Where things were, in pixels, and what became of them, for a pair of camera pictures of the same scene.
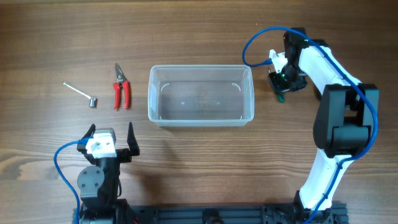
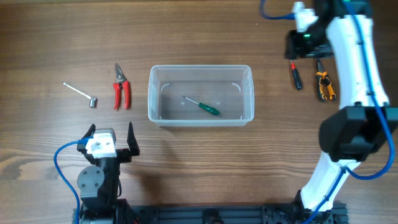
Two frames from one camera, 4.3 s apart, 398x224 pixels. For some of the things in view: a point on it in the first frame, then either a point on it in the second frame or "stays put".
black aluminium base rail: x=251 y=214 stays put
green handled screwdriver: x=281 y=98 → x=208 y=109
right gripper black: x=279 y=88 → x=295 y=48
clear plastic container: x=197 y=96 stays put
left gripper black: x=125 y=155 stays put
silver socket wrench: x=93 y=101 stays put
